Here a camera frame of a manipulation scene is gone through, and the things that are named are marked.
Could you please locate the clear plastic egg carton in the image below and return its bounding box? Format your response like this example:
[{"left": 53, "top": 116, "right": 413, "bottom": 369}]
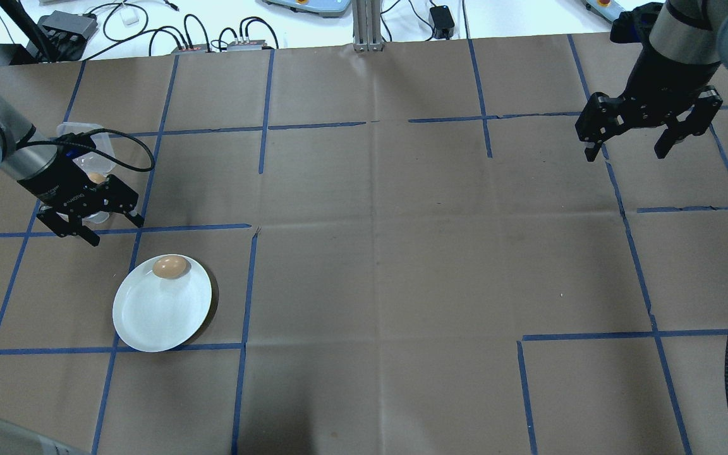
[{"left": 56, "top": 121, "right": 118, "bottom": 225}]

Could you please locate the white round plate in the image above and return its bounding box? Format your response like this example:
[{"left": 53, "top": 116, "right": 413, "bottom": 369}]
[{"left": 112, "top": 253, "right": 213, "bottom": 353}]

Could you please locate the robot teach pendant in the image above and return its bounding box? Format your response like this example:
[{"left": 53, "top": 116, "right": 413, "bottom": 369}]
[
  {"left": 582, "top": 0, "right": 630, "bottom": 23},
  {"left": 262, "top": 0, "right": 352, "bottom": 18}
]

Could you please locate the black electronics box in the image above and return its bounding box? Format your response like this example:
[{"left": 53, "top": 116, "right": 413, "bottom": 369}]
[{"left": 37, "top": 9, "right": 98, "bottom": 45}]

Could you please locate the black stand pole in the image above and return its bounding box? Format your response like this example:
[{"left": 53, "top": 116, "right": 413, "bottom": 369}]
[{"left": 0, "top": 0, "right": 87, "bottom": 64}]

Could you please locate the black power adapter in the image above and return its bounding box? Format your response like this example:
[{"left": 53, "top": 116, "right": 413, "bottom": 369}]
[{"left": 429, "top": 5, "right": 456, "bottom": 30}]

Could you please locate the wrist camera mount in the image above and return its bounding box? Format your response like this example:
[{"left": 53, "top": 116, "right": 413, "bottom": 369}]
[
  {"left": 609, "top": 3, "right": 662, "bottom": 45},
  {"left": 61, "top": 140, "right": 100, "bottom": 166}
]

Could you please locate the aluminium profile post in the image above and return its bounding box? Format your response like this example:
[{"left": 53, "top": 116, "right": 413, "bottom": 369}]
[{"left": 351, "top": 0, "right": 385, "bottom": 52}]

